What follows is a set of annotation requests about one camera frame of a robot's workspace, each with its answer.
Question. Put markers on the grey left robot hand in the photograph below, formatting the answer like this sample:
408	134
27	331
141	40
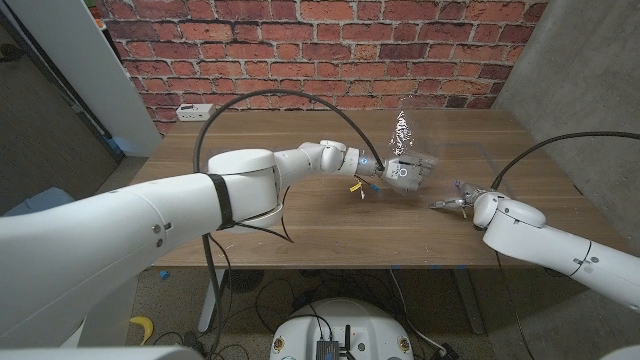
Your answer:
405	175

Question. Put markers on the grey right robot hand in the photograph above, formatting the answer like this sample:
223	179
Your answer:
462	197

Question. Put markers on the clear cellophane sheet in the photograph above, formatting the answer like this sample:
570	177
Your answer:
401	132

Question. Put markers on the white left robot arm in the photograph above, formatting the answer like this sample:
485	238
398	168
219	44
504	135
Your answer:
150	220

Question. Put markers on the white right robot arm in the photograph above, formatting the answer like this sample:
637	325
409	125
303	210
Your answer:
550	240

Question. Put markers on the small grey electronics box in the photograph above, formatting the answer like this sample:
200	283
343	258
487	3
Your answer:
327	350

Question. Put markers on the dark grey table leg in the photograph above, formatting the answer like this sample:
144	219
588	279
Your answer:
470	310

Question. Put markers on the white robot torso base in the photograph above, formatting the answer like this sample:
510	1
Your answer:
370	320

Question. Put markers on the red brick print backdrop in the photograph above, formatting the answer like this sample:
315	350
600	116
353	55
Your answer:
320	50

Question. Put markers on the short black antenna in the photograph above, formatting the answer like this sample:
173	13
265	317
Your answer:
347	337

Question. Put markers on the round black floor fan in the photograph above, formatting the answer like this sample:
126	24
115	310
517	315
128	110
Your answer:
245	280

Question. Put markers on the white power strip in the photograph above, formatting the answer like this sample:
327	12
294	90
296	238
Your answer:
192	112

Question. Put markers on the white table leg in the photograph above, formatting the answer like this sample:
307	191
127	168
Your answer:
207	310

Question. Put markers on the small blue cap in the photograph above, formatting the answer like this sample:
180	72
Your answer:
163	275

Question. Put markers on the yellow curved floor object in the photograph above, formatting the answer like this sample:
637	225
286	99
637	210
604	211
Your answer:
145	327

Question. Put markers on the white cabinet panel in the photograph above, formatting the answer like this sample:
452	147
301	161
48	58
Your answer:
90	50

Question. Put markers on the white robot chest rim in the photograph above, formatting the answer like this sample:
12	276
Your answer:
100	354

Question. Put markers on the blue storage bin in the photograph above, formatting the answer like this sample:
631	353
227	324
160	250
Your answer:
35	202

